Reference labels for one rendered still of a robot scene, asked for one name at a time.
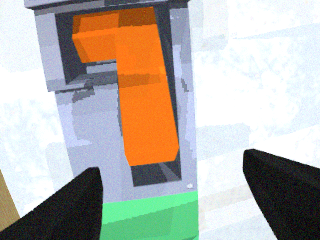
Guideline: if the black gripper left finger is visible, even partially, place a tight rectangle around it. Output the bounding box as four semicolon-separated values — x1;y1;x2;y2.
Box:
0;167;104;240

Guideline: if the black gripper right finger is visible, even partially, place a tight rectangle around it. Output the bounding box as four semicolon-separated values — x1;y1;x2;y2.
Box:
241;149;320;240

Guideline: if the orange l-shaped part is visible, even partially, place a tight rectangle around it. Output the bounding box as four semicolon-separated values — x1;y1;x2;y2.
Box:
72;7;179;165

